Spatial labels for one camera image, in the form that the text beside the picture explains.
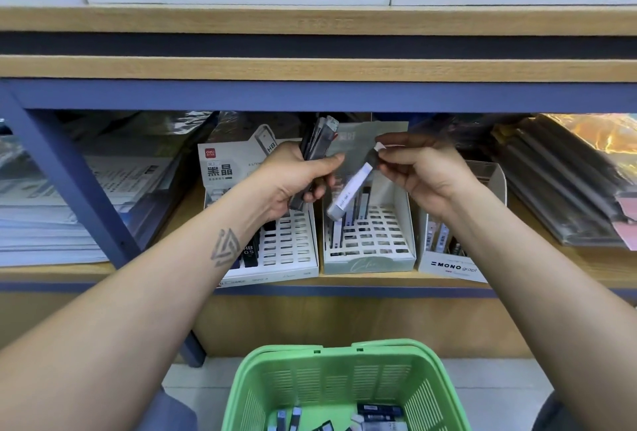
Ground person's right hand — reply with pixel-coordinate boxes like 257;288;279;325
375;131;481;220

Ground person's left hand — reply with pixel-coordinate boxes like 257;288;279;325
248;141;346;225

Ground bundle of lead cases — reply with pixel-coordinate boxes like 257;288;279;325
289;114;340;211

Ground white display box red label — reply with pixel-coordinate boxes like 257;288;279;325
197;124;320;288

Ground pale green display box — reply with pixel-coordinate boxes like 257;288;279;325
319;121;418;276

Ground clear plastic display box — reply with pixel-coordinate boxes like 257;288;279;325
415;159;508;284

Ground green plastic basket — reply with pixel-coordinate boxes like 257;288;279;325
221;339;473;431

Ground pile of lead cases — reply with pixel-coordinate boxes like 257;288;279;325
267;400;409;431

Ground person's left forearm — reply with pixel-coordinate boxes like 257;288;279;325
0;197;270;431

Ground person's right forearm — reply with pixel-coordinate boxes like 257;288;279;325
446;187;637;431

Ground dark plastic-wrapped packs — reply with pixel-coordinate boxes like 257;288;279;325
438;114;637;252

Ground stack of wrapped paper packs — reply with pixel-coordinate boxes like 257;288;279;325
0;112;217;268

